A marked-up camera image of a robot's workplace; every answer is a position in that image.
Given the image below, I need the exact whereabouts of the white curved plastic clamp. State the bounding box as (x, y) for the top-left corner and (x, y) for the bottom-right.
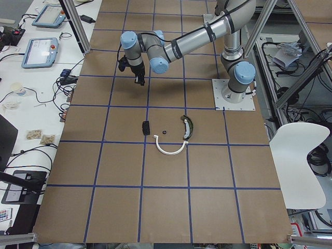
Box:
(154, 135), (189, 156)

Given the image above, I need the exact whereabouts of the blue teach pendant far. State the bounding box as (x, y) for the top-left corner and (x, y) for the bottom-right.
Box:
(32, 5), (66, 29)

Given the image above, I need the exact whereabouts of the white plastic chair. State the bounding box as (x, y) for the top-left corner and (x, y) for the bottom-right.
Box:
(269, 122), (330, 210)

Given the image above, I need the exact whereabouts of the blue teach pendant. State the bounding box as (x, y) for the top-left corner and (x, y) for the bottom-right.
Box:
(21, 37), (59, 69)
(32, 5), (66, 29)

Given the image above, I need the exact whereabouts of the black power adapter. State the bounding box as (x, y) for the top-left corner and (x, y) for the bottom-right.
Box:
(80, 15), (95, 23)

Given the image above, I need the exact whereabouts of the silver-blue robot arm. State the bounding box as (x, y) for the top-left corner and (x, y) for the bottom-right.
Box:
(118, 1), (256, 94)

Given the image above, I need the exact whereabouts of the aluminium frame post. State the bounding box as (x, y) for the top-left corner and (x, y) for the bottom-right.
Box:
(59, 0), (91, 54)

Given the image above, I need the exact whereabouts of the blue teach pendant near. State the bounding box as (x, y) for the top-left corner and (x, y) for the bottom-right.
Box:
(21, 37), (59, 69)

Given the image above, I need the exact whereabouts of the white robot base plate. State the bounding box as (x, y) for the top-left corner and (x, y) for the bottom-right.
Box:
(212, 79), (256, 111)

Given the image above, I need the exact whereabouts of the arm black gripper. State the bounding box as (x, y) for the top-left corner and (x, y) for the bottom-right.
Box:
(131, 63), (145, 86)

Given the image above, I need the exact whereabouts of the green curved brake shoe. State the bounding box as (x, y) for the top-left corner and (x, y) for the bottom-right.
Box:
(181, 115), (193, 140)

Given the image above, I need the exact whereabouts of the black rectangular plastic part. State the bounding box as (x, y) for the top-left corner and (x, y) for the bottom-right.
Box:
(142, 120), (150, 135)

